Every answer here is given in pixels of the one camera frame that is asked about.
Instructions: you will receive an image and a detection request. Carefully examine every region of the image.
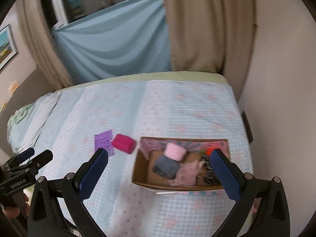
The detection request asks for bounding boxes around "magenta soft block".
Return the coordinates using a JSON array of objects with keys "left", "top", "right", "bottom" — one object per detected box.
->
[{"left": 112, "top": 134, "right": 137, "bottom": 155}]

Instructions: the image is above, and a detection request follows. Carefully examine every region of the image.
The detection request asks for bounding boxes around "green bed sheet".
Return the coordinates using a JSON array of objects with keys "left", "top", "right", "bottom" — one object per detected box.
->
[{"left": 59, "top": 71, "right": 228, "bottom": 89}]

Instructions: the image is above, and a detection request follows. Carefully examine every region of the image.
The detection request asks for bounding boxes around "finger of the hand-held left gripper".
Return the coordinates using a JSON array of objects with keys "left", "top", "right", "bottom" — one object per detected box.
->
[
  {"left": 23, "top": 150, "right": 53, "bottom": 173},
  {"left": 6, "top": 147, "right": 35, "bottom": 166}
]

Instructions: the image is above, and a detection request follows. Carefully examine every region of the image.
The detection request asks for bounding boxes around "pink fluffy cloth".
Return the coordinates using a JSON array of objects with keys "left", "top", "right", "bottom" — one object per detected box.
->
[{"left": 164, "top": 142, "right": 188, "bottom": 162}]

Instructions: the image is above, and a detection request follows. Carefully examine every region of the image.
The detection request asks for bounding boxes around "purple paper card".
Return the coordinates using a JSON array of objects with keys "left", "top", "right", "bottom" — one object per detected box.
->
[{"left": 94, "top": 130, "right": 114, "bottom": 156}]

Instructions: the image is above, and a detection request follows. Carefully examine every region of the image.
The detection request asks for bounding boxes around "grey cloth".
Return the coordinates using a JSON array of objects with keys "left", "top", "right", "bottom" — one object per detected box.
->
[{"left": 152, "top": 154, "right": 179, "bottom": 179}]

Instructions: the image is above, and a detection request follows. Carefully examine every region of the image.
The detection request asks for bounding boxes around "light blue hanging cloth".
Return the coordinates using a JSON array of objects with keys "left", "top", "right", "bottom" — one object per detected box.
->
[{"left": 52, "top": 0, "right": 172, "bottom": 83}]

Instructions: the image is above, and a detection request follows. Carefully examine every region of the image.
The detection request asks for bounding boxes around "white framed window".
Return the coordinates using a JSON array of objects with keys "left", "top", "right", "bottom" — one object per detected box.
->
[{"left": 38, "top": 0, "right": 162, "bottom": 29}]

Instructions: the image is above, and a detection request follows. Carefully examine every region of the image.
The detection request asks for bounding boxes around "framed wall picture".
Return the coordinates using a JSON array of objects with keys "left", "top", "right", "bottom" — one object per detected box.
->
[{"left": 0, "top": 24, "right": 18, "bottom": 72}]

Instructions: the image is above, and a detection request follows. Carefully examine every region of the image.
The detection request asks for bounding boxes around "green crumpled cloth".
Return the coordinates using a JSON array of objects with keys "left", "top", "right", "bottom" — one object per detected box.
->
[{"left": 7, "top": 102, "right": 34, "bottom": 139}]

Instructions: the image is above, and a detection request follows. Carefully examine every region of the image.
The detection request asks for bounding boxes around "beige curtain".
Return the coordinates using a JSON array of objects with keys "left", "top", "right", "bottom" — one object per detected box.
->
[
  {"left": 160, "top": 0, "right": 257, "bottom": 76},
  {"left": 16, "top": 5, "right": 73, "bottom": 88}
]

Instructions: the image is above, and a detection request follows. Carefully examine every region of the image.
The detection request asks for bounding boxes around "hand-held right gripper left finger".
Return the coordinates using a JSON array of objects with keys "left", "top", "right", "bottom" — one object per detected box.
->
[{"left": 28, "top": 148, "right": 109, "bottom": 237}]

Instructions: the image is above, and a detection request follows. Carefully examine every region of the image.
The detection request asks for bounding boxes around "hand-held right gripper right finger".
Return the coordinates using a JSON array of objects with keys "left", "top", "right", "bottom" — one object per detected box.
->
[{"left": 210, "top": 148, "right": 290, "bottom": 237}]

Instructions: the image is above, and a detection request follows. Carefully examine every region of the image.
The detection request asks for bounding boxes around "grey bed headboard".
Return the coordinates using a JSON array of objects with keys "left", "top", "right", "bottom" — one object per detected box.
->
[{"left": 0, "top": 67, "right": 58, "bottom": 151}]

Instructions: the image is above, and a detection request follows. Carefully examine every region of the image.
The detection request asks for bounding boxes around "pink patterned sock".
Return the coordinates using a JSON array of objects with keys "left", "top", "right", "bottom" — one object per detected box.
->
[{"left": 168, "top": 160, "right": 205, "bottom": 187}]

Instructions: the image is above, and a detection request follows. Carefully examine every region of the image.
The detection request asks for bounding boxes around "black patterned scrunchie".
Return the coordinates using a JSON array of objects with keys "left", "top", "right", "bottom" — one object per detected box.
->
[{"left": 200, "top": 153, "right": 221, "bottom": 184}]

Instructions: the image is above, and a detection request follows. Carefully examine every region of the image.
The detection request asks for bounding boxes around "blue checked blanket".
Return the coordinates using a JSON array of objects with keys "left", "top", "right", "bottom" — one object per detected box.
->
[{"left": 7, "top": 80, "right": 253, "bottom": 237}]

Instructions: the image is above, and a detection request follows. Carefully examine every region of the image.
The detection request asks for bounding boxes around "cardboard box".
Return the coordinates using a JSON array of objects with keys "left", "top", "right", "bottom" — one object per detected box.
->
[{"left": 132, "top": 136, "right": 229, "bottom": 194}]

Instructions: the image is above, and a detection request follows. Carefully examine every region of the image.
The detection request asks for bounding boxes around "person's left hand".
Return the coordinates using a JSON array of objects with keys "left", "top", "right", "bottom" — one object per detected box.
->
[{"left": 2, "top": 192, "right": 30, "bottom": 220}]

